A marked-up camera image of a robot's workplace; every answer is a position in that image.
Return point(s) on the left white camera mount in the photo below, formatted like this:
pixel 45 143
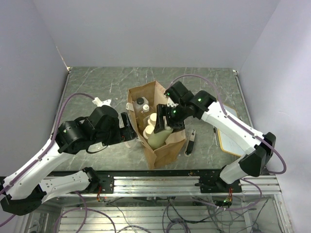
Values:
pixel 100 103

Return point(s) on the black marker pen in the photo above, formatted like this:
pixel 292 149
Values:
pixel 215 134

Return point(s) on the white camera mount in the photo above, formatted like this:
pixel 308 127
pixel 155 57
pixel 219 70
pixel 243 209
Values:
pixel 170 103
pixel 100 103

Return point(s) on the black white utility knife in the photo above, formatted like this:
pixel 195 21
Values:
pixel 190 144

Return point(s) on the cream bottle beige cap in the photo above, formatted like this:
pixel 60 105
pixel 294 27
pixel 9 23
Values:
pixel 152 119

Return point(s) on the white jug black cap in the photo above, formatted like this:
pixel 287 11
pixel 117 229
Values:
pixel 139 103

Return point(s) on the amber bottle white cap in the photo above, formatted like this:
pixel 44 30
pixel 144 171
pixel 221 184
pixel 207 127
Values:
pixel 144 113

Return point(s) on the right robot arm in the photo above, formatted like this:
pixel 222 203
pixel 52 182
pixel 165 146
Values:
pixel 257 147

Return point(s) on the brown canvas tote bag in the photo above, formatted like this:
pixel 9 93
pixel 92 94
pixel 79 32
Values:
pixel 168 153

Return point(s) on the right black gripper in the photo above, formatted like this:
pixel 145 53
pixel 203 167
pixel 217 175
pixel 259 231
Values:
pixel 163 110

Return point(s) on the aluminium mounting rail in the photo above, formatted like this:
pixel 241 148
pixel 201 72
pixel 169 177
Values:
pixel 189 185

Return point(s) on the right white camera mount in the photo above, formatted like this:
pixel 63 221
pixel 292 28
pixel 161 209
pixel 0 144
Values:
pixel 170 103

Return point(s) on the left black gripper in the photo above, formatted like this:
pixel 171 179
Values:
pixel 128 132

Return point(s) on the pale green bottle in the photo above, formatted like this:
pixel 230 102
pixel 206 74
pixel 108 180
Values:
pixel 156 140

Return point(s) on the small whiteboard yellow frame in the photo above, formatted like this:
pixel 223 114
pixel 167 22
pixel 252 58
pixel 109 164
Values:
pixel 227 144

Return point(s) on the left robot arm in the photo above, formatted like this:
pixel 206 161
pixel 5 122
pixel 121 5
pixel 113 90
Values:
pixel 25 192

